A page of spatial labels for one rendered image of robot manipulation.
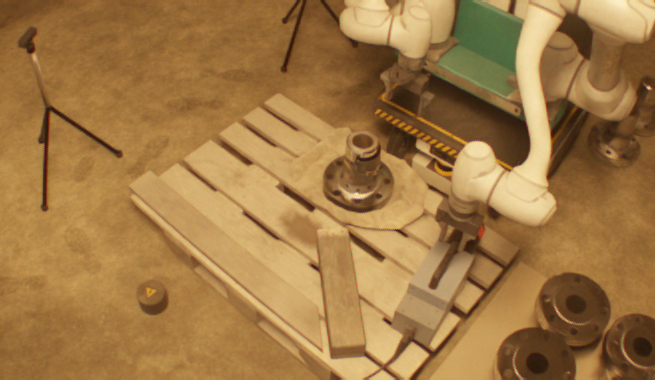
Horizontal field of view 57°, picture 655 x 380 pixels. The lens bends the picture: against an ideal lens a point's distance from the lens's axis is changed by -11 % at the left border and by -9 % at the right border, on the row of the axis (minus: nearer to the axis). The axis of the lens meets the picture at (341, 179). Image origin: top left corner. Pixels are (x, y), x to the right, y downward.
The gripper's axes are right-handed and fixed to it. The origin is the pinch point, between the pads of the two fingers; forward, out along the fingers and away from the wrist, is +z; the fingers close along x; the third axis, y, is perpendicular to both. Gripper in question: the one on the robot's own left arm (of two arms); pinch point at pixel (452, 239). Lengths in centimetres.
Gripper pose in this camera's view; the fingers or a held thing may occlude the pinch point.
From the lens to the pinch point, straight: 199.2
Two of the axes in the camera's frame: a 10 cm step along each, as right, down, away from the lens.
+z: -0.5, 6.7, 7.4
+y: -5.1, 6.2, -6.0
